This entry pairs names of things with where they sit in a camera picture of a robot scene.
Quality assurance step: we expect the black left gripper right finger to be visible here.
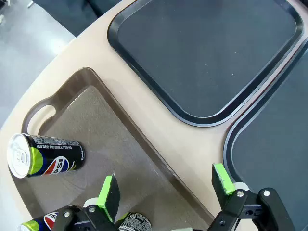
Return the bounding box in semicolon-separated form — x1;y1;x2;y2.
209;163;295;231

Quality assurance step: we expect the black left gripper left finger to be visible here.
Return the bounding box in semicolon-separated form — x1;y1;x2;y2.
51;172;121;231

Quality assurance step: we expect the black Pepsi can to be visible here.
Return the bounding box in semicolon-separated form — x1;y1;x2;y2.
6;133;86;179
16;205;82;231
115;211;153;231

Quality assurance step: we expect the black plastic tray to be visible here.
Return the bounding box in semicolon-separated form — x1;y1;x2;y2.
223;39;308;231
107;0;305;128

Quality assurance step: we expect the brown plastic handled tray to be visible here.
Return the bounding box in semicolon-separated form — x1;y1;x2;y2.
16;67;216;231

